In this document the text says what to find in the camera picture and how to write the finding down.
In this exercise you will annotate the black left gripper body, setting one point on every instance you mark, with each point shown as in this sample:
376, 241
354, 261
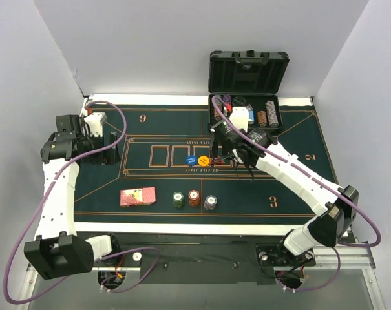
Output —
110, 149

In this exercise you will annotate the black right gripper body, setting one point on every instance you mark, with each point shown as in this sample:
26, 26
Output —
229, 139

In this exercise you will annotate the orange big blind button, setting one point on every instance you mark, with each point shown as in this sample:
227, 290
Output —
204, 161

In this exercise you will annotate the blue small blind button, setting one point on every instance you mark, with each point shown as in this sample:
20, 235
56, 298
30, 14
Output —
191, 160

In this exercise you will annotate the green poker chip stack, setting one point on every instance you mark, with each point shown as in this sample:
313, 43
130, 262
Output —
178, 200

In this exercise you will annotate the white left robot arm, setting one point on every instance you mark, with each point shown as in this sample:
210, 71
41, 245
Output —
56, 224

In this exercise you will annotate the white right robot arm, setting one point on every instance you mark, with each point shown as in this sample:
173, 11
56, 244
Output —
332, 205

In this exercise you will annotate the blue boxed card deck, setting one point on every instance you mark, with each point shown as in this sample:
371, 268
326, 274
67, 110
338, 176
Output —
251, 117

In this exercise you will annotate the black dealer button in case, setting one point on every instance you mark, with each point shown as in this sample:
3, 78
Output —
239, 101

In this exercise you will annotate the orange chip row in case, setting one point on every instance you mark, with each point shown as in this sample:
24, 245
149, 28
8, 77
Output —
262, 120

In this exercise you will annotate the purple chip row in case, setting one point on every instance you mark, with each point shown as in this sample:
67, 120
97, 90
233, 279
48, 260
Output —
272, 114

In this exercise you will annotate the red poker chip stack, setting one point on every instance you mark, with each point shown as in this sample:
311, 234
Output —
194, 198

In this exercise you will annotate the red playing card deck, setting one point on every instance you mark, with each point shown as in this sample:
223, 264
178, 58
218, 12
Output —
137, 196

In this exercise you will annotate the blue poker chip stack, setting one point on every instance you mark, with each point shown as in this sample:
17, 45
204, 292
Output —
210, 202

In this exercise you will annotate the dark green poker table mat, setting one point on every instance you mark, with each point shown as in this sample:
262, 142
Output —
158, 140

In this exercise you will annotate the black poker chip case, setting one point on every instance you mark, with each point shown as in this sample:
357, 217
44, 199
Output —
256, 76

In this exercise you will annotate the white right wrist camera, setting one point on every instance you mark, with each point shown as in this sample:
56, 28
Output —
239, 117

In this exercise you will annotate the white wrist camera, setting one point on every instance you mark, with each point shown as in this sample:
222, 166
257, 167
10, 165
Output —
239, 117
94, 124

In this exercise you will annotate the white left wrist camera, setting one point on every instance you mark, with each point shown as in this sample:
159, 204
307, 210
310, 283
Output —
94, 124

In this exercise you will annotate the aluminium front rail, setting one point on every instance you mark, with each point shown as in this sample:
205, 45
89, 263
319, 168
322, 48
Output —
195, 258

